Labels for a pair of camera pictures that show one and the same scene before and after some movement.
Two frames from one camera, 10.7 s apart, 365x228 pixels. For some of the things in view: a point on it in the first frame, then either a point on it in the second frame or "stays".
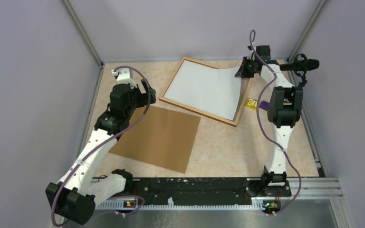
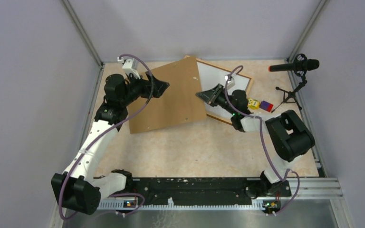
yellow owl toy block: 251,103 stays
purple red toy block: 264,105 stays
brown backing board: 162,137 to 178,103
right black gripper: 241,72 to 211,96
